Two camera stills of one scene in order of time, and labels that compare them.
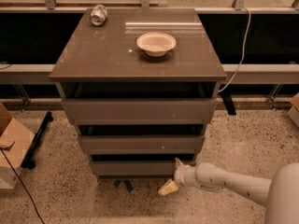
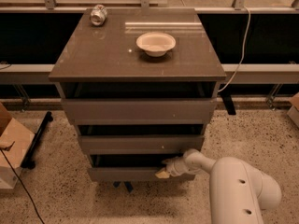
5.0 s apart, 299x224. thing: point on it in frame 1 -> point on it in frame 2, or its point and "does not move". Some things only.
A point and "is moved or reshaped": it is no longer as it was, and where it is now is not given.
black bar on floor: x=28 y=161 does not move
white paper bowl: x=156 y=44 does not move
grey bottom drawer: x=135 y=168 is moved or reshaped
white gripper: x=181 y=175 -> x=173 y=168
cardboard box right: x=293 y=112 does not move
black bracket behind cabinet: x=228 y=100 does not move
